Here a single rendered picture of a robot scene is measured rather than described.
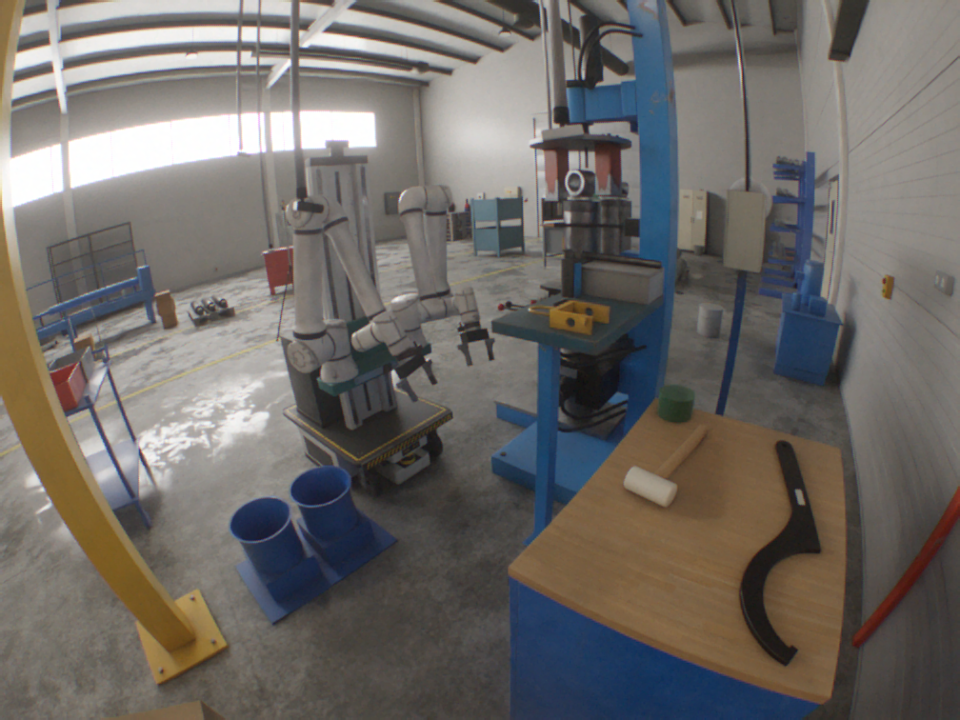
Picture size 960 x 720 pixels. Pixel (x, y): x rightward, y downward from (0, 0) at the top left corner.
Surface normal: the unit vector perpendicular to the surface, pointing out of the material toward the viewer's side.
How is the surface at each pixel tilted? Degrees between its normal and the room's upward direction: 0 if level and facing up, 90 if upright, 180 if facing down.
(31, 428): 90
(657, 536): 0
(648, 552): 0
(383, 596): 0
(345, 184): 90
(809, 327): 90
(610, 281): 90
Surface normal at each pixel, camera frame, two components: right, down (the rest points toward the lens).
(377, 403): 0.77, 0.21
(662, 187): -0.64, 0.32
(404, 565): -0.05, -0.92
